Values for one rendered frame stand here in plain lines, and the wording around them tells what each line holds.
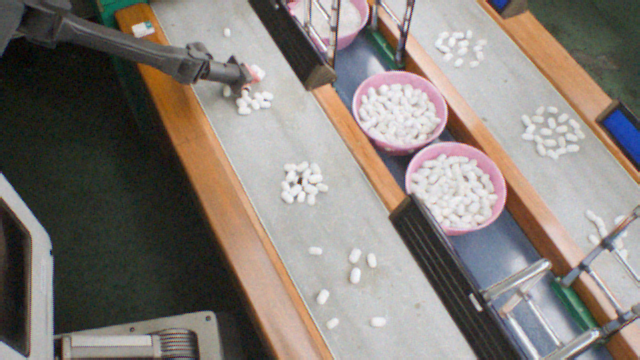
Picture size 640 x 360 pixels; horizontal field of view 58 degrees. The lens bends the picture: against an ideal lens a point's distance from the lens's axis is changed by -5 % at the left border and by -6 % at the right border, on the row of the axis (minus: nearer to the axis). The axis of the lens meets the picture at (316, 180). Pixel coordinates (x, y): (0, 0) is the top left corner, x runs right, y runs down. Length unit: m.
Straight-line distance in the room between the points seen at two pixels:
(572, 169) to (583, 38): 1.62
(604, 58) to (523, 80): 1.39
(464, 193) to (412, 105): 0.32
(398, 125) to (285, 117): 0.31
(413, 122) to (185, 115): 0.63
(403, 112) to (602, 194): 0.60
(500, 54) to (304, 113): 0.66
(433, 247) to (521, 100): 0.84
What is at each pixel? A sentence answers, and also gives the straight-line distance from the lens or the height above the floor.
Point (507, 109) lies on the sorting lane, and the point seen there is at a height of 0.74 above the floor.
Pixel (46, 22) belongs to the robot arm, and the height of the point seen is 1.15.
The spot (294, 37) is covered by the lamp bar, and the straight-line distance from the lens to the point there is 1.39.
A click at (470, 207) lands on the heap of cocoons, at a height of 0.74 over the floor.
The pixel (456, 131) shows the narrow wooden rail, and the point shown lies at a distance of 1.77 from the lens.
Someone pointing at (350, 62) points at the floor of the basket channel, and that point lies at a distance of 1.92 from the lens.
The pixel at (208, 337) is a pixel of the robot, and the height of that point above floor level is 0.47.
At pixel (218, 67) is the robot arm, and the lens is 1.63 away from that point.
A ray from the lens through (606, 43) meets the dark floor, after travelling 3.36.
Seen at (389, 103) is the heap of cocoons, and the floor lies 0.74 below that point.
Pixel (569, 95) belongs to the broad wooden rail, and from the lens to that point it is 1.91.
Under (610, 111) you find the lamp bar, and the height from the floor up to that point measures 1.08.
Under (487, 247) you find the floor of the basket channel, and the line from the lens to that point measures 1.64.
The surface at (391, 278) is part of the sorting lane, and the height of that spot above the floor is 0.74.
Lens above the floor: 2.09
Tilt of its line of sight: 59 degrees down
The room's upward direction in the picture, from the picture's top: 4 degrees clockwise
